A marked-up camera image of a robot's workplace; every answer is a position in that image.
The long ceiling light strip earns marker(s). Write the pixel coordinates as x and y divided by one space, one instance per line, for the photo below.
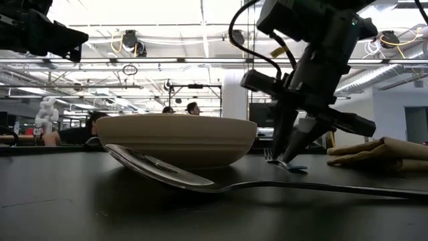
150 60

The small black ceiling reel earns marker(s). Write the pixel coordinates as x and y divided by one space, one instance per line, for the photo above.
168 86

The grey door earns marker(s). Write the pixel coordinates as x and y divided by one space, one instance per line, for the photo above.
416 125

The folded tan cloth napkin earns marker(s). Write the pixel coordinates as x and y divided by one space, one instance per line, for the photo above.
384 150

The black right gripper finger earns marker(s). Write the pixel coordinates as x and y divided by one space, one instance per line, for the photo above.
282 130
302 140

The white robot figure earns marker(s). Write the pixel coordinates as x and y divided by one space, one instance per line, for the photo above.
47 115

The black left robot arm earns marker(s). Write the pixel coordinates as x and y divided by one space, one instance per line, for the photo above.
33 4

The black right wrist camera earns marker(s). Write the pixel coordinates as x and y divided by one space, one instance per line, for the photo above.
261 82

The person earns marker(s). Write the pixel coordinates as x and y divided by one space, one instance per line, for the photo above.
168 110
75 135
193 108

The black table frame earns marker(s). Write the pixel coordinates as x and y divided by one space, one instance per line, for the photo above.
33 150

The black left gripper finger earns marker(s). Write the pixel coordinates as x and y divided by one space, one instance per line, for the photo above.
67 37

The black gantry frame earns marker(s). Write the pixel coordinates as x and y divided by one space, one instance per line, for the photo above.
195 86

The beige ceramic bowl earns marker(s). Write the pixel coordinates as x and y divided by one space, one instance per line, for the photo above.
200 134

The silver ventilation duct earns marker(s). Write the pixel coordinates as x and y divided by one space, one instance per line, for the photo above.
368 78

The black monitor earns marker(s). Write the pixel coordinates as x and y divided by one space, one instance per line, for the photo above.
261 115

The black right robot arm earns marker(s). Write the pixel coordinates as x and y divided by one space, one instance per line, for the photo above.
321 23

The silver metal spoon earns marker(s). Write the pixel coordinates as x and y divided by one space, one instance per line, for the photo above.
160 169

